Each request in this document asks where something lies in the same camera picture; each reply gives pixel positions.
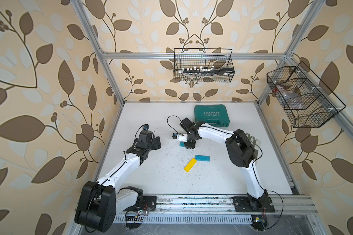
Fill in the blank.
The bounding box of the yellow block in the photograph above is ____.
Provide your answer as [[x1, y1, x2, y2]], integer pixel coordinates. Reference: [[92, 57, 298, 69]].
[[184, 158, 197, 172]]

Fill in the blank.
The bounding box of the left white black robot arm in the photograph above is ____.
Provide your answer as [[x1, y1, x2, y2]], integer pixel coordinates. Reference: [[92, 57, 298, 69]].
[[74, 130, 161, 233]]

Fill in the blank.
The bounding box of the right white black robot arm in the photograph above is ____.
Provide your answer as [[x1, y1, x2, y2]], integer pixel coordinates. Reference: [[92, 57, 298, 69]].
[[172, 118, 266, 200]]

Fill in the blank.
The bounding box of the green plastic tool case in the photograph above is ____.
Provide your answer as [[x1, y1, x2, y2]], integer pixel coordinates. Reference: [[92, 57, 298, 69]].
[[194, 104, 230, 127]]

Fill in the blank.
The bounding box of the clear plastic bag in basket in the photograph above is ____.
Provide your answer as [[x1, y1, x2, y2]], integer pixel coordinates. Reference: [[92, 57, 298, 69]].
[[276, 85, 304, 110]]

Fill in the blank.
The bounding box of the small black electronics module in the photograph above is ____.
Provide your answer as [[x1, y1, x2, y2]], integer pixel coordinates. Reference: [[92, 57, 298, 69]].
[[251, 215, 268, 231]]

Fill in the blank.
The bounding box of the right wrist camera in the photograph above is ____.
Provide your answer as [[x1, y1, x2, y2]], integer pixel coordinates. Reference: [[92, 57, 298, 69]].
[[172, 133, 187, 142]]

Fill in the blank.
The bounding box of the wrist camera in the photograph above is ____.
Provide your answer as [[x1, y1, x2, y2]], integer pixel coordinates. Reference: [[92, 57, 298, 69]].
[[142, 124, 150, 131], [172, 133, 187, 142]]

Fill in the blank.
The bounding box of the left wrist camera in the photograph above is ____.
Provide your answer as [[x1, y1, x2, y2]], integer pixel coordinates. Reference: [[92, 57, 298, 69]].
[[142, 124, 150, 131]]

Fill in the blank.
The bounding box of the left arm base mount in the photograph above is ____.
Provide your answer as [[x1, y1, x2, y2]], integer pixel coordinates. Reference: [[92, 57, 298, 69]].
[[117, 195, 157, 213]]

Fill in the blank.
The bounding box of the aluminium front rail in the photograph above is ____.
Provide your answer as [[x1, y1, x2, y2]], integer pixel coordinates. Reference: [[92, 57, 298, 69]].
[[143, 194, 318, 215]]

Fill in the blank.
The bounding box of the black wire basket back wall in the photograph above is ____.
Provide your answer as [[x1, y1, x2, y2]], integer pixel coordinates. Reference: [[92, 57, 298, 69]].
[[171, 48, 235, 83]]

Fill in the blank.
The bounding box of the black wire basket wall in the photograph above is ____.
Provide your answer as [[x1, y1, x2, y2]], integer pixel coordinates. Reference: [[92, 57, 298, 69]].
[[171, 48, 235, 83], [266, 61, 346, 128]]

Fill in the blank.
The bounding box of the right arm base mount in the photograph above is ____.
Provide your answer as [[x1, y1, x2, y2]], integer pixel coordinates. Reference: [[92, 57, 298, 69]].
[[232, 195, 275, 213]]

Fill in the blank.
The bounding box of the black wire basket right wall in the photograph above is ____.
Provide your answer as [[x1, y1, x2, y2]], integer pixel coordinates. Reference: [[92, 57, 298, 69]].
[[266, 61, 346, 128]]

